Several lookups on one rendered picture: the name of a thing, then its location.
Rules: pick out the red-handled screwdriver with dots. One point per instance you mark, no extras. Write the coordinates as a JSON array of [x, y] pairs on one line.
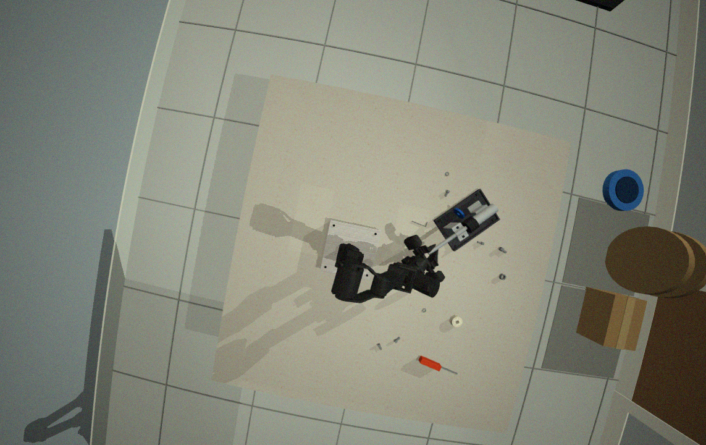
[[432, 364]]

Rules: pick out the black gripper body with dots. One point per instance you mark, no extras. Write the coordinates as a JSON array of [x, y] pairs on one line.
[[420, 262]]

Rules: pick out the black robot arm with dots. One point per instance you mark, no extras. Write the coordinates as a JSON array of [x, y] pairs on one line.
[[350, 271]]

